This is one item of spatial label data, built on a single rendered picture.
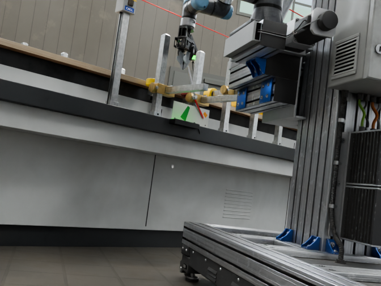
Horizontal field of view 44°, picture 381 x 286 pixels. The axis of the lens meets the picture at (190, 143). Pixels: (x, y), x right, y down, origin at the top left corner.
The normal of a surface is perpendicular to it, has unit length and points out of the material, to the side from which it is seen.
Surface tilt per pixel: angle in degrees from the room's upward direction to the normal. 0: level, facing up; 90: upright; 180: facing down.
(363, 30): 90
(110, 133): 90
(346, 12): 90
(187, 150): 90
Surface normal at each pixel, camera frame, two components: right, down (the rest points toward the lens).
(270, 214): 0.66, 0.03
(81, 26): 0.29, -0.04
